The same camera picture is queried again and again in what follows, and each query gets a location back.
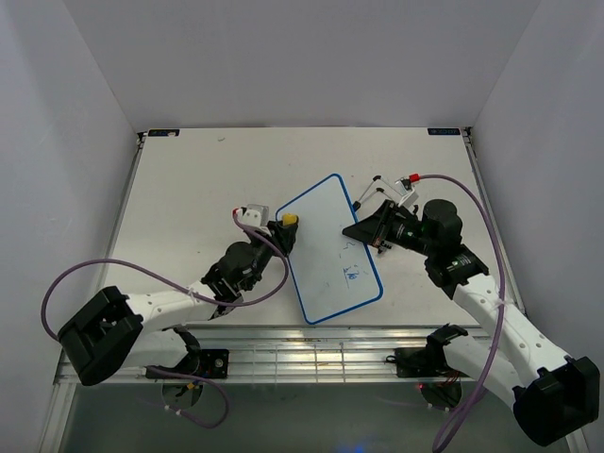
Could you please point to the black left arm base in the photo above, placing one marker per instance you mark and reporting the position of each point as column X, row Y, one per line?
column 205, row 363

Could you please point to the blue left corner label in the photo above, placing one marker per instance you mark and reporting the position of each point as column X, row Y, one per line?
column 168, row 133

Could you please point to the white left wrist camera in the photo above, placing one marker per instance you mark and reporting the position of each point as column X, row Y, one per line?
column 252, row 216

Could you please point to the yellow whiteboard eraser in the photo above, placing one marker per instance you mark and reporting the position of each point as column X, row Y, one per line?
column 289, row 219

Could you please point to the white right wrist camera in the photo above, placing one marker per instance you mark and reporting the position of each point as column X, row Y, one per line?
column 405, row 186

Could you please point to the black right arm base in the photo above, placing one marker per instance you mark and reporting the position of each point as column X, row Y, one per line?
column 414, row 362

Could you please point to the blue right corner label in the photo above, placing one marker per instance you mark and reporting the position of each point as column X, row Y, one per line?
column 443, row 131

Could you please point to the wire whiteboard stand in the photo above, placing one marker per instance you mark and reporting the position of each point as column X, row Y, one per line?
column 379, row 184

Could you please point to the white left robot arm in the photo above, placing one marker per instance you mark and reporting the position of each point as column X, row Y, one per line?
column 114, row 330

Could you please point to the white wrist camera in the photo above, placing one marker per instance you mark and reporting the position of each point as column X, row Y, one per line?
column 252, row 216
column 405, row 186

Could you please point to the aluminium table frame rail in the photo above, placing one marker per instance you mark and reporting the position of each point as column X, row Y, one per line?
column 309, row 355

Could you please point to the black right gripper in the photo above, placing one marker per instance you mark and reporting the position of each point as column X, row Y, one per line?
column 375, row 229

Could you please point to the blue corner label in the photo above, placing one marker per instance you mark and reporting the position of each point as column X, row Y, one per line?
column 443, row 131
column 168, row 133

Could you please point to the blue framed whiteboard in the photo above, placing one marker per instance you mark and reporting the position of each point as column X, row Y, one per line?
column 332, row 273

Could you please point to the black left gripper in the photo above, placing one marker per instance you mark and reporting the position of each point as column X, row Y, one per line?
column 284, row 234

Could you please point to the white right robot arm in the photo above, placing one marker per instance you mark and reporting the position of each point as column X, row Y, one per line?
column 550, row 393

